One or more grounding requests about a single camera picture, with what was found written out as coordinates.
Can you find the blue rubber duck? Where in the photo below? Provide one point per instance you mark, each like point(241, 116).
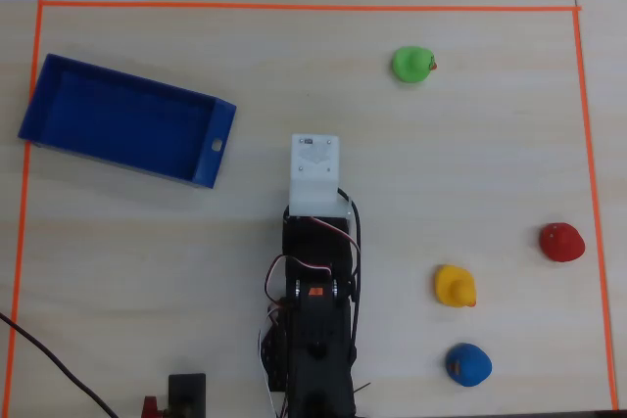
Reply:
point(470, 364)

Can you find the green rubber duck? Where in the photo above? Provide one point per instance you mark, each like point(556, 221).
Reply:
point(411, 65)

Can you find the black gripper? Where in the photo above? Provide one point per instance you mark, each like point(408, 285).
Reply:
point(313, 227)

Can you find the orange tape strip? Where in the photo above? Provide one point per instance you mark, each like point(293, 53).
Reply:
point(294, 6)
point(593, 193)
point(20, 242)

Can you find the yellow rubber duck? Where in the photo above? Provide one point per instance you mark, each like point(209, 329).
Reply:
point(453, 283)

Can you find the red rubber duck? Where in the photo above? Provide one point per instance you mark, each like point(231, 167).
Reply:
point(563, 242)

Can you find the red stand knob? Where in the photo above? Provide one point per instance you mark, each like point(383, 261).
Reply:
point(151, 408)

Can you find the blue plastic box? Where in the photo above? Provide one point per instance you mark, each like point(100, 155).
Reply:
point(122, 119)

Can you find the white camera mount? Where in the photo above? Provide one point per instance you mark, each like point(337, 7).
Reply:
point(313, 168)

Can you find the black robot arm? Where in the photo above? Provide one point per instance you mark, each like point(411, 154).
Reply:
point(318, 379)

